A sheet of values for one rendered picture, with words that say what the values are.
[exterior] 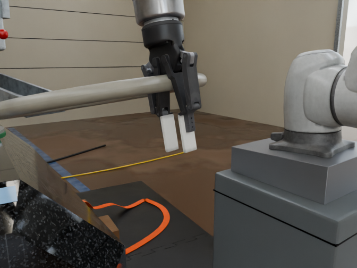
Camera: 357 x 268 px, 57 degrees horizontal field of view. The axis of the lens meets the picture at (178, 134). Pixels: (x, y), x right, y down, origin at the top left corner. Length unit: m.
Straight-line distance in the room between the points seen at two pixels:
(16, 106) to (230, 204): 0.66
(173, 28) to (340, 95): 0.46
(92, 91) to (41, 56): 5.93
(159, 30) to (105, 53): 6.30
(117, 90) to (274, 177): 0.55
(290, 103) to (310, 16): 4.78
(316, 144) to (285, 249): 0.29
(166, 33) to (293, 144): 0.53
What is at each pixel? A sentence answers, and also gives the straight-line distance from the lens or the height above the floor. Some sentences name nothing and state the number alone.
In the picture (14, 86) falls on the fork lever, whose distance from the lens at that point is 1.18.
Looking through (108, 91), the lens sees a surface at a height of 1.09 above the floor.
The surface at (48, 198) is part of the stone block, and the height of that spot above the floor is 0.81.
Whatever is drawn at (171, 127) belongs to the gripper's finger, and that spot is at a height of 1.01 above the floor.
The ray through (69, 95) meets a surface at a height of 1.08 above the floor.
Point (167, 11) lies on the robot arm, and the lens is 0.59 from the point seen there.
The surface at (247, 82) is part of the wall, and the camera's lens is 6.43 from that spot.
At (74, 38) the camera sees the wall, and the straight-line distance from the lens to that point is 6.67.
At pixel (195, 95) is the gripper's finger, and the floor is 1.08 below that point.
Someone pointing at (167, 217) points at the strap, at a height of 0.02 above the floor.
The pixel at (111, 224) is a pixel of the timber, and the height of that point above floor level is 0.10.
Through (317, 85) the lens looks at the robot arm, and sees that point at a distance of 0.92.
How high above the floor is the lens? 1.14
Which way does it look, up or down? 13 degrees down
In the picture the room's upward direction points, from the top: straight up
